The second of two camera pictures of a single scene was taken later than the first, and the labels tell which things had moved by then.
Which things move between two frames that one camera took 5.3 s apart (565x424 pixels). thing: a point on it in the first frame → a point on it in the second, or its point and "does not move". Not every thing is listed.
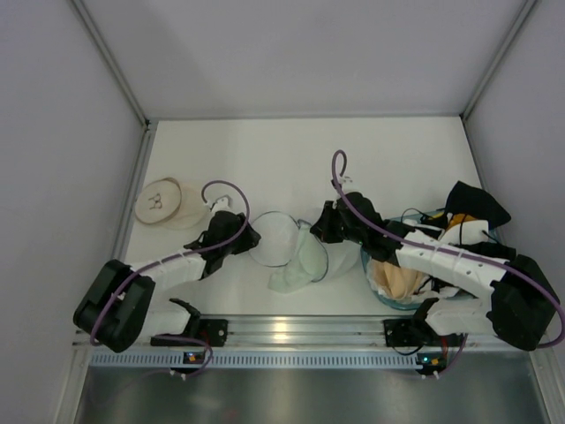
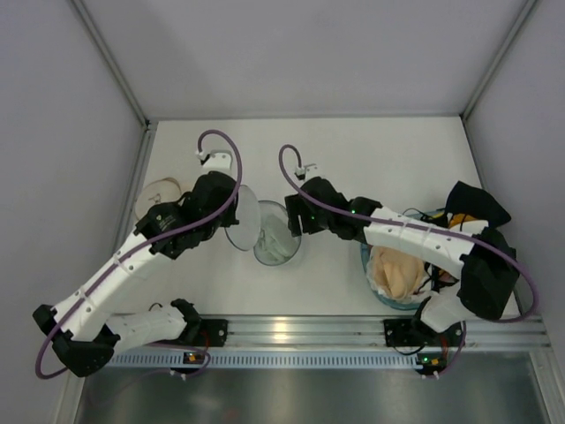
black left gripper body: x=241 y=229 → x=225 y=208
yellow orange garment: x=458 y=218 does not move
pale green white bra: x=308 y=263 → x=275 y=242
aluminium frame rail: x=150 y=124 does not move
